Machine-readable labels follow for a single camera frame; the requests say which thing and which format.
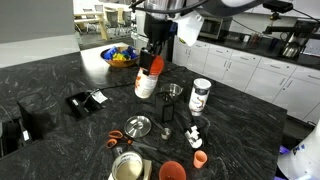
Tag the black box at left edge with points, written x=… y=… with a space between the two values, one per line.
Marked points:
x=12 y=138

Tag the wooden dining table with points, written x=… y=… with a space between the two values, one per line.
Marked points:
x=92 y=17

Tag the white brown-labelled creamer bottle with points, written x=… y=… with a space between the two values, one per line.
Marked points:
x=199 y=95

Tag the clear glass cup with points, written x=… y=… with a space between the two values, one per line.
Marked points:
x=174 y=90

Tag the black camera on stand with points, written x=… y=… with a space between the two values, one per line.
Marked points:
x=278 y=7

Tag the black and white brush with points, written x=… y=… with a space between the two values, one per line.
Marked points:
x=191 y=133

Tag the small orange cup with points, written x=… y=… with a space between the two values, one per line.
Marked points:
x=200 y=158

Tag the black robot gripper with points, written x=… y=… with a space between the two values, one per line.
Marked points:
x=158 y=32

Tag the round metal lid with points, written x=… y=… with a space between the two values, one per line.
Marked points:
x=137 y=126

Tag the orange bowl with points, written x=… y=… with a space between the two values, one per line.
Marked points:
x=172 y=170

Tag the wooden bowl with toys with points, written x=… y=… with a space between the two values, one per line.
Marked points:
x=120 y=56

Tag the metal measuring cup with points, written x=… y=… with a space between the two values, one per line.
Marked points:
x=165 y=131

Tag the stainless steel microwave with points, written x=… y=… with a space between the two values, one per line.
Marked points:
x=215 y=28

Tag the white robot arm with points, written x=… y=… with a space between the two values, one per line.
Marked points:
x=217 y=8

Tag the white base cabinets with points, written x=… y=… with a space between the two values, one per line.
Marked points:
x=295 y=88

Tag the orange and white bottle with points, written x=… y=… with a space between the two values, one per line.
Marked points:
x=145 y=84

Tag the counter power outlet box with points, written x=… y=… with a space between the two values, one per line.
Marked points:
x=84 y=104

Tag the orange handled scissors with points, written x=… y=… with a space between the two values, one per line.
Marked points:
x=116 y=137

